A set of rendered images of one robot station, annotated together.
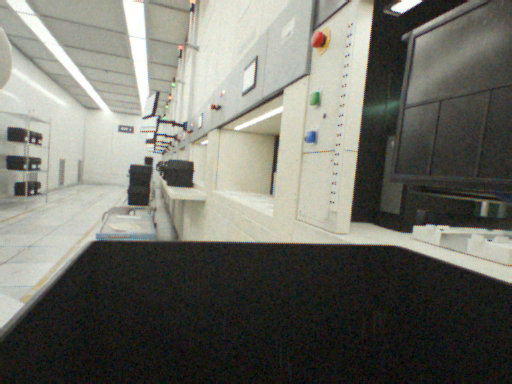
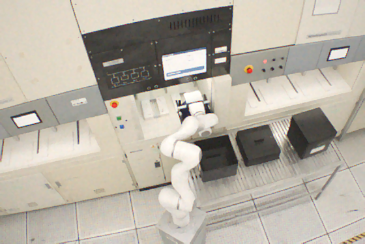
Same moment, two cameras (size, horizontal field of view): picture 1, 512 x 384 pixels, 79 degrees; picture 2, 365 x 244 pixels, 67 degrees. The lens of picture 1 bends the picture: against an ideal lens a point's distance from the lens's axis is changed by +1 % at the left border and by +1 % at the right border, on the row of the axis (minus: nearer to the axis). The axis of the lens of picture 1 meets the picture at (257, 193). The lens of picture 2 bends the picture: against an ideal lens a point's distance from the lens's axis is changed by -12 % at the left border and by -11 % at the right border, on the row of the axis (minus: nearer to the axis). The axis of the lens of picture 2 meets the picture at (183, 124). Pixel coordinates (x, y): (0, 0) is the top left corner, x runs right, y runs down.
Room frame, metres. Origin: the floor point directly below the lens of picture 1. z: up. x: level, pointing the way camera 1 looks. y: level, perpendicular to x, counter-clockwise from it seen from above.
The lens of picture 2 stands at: (0.16, 1.19, 2.88)
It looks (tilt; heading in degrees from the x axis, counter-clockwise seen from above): 52 degrees down; 279
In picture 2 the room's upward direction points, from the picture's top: 5 degrees counter-clockwise
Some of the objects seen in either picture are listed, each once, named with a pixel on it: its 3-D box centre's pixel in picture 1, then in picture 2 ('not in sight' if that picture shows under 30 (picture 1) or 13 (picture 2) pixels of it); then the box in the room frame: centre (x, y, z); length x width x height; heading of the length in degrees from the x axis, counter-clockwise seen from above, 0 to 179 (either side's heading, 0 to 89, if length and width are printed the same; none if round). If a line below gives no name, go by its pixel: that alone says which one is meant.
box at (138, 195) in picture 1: (138, 194); not in sight; (4.03, 1.54, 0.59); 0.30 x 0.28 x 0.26; 19
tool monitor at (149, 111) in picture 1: (165, 112); not in sight; (3.56, 1.12, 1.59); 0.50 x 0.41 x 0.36; 109
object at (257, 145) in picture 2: not in sight; (258, 143); (-0.21, -0.22, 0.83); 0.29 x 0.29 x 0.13; 18
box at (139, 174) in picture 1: (140, 174); not in sight; (4.03, 1.53, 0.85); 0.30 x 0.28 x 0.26; 18
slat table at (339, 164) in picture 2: not in sight; (257, 175); (-0.26, -0.17, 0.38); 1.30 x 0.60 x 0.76; 19
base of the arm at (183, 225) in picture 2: not in sight; (180, 215); (0.36, 0.43, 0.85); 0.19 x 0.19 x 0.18
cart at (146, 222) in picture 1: (128, 247); not in sight; (2.73, 1.10, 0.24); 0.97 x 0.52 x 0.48; 21
